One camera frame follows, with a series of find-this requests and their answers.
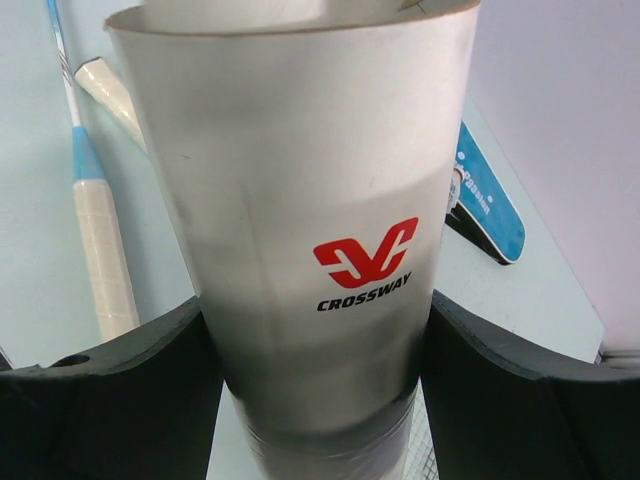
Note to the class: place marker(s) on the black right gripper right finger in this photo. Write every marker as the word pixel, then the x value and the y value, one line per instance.
pixel 502 407

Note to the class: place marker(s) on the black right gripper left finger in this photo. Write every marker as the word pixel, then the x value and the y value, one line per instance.
pixel 141 406

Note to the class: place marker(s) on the white cardboard shuttlecock tube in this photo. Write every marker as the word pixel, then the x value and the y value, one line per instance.
pixel 306 170

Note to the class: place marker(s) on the blue racket right side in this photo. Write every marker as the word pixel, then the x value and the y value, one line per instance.
pixel 108 272

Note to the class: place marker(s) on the blue racket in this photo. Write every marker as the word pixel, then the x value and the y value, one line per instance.
pixel 108 272
pixel 106 87

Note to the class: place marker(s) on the blue sport racket bag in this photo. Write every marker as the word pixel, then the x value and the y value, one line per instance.
pixel 485 215

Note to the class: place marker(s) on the white shuttlecock on bag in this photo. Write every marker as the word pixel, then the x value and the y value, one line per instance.
pixel 454 190

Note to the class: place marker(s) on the blue racket left side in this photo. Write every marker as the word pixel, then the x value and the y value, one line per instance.
pixel 106 87

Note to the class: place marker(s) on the aluminium frame post right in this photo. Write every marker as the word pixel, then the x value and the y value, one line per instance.
pixel 620 357

